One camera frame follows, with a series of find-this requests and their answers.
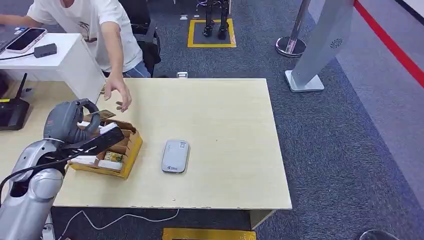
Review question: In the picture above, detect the pale wooden desk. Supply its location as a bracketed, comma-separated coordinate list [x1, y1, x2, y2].
[0, 77, 293, 230]

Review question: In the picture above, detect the black office chair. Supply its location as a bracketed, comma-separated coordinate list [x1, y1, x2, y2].
[118, 0, 163, 78]

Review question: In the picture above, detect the green yellow card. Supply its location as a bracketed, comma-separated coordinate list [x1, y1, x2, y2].
[103, 150, 124, 164]

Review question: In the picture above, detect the dark laptop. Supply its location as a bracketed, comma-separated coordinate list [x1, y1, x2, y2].
[0, 25, 28, 55]

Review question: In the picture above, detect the smartphone with pale case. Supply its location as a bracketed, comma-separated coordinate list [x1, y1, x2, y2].
[5, 27, 48, 54]

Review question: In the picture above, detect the white card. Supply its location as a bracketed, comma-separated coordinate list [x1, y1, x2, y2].
[97, 159, 124, 172]
[99, 122, 119, 135]
[70, 155, 98, 166]

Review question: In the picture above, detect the white side table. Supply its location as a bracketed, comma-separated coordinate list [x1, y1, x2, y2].
[0, 32, 107, 104]

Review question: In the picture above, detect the black router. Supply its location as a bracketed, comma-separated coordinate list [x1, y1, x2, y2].
[0, 72, 31, 132]

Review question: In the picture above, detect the chrome stanchion post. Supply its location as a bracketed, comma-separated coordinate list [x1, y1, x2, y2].
[275, 0, 313, 58]

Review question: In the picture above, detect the wooden card box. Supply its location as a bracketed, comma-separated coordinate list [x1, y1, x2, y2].
[67, 114, 144, 181]

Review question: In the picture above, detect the brown card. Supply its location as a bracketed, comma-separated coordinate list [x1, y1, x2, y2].
[84, 109, 117, 122]

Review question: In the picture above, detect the round dark stanchion base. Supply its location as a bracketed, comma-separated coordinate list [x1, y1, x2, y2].
[359, 229, 394, 240]

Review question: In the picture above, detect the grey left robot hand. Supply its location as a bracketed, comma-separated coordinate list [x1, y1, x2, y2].
[43, 98, 102, 145]

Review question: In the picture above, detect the red floor tape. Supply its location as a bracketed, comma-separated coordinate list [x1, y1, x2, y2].
[352, 0, 424, 89]

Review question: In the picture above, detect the white cable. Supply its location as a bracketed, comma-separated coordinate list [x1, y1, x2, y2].
[57, 208, 180, 240]

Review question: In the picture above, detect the black standing robot leg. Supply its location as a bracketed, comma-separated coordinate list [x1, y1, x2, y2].
[217, 0, 230, 41]
[202, 0, 217, 38]

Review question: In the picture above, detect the person's right hand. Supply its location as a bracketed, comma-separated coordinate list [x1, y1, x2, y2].
[103, 74, 133, 114]

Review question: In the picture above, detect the yellow floor tape square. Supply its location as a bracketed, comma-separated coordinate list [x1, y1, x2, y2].
[187, 18, 237, 49]

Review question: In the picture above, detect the small black box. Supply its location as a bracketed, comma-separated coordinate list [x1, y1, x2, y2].
[33, 43, 58, 59]

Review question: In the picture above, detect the person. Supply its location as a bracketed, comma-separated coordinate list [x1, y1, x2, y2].
[26, 0, 152, 79]

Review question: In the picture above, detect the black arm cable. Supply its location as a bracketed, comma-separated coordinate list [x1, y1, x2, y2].
[0, 152, 82, 200]

